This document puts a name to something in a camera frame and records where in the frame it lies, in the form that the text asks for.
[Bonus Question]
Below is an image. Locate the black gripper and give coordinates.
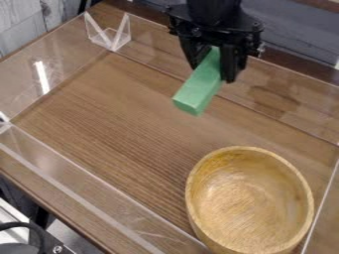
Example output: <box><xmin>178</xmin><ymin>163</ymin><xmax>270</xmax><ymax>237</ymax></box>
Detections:
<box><xmin>166</xmin><ymin>0</ymin><xmax>263</xmax><ymax>83</ymax></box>

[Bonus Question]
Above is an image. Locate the green rectangular block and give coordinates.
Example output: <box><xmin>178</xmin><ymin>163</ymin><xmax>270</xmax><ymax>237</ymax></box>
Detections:
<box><xmin>172</xmin><ymin>48</ymin><xmax>223</xmax><ymax>116</ymax></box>

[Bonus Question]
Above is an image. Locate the brown wooden bowl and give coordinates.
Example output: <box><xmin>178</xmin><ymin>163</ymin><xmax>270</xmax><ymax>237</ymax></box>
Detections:
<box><xmin>186</xmin><ymin>146</ymin><xmax>315</xmax><ymax>254</ymax></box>

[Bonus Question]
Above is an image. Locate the clear acrylic corner bracket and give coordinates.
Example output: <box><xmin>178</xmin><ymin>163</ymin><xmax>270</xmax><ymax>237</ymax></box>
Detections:
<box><xmin>84</xmin><ymin>13</ymin><xmax>131</xmax><ymax>52</ymax></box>

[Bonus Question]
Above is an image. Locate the clear acrylic tray wall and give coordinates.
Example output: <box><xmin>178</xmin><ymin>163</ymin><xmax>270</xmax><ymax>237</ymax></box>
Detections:
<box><xmin>0</xmin><ymin>6</ymin><xmax>339</xmax><ymax>254</ymax></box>

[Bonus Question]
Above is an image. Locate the black cable bottom left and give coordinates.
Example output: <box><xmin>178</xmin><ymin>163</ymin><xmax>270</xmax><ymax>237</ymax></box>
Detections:
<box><xmin>0</xmin><ymin>221</ymin><xmax>49</xmax><ymax>254</ymax></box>

